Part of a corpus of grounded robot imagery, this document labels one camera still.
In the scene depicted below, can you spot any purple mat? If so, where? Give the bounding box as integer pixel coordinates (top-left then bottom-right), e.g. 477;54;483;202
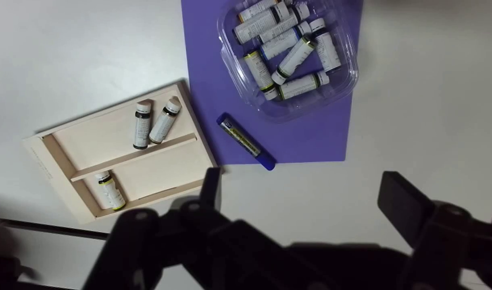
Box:
180;0;365;165

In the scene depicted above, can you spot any blue marker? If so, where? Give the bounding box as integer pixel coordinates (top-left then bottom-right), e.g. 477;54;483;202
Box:
217;111;278;172

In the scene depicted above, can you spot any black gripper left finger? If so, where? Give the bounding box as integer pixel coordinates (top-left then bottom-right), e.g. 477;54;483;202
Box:
199;165;225;214

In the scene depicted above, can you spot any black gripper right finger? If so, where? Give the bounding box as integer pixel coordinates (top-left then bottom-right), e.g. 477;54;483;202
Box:
377;169;438;251

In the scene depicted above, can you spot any white cylindrical marker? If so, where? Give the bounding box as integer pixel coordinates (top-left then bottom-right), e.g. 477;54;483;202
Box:
238;0;278;22
131;99;154;151
278;69;331;101
260;19;328;61
259;3;312;45
243;49;280;101
270;35;318;86
147;95;183;144
233;1;293;45
314;30;344;74
94;169;130;212

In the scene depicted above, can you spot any light wooden tray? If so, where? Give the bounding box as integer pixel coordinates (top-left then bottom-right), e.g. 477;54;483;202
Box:
25;78;220;222

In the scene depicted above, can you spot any clear plastic clamshell container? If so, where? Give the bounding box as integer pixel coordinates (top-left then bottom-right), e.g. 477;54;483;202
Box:
217;0;362;122

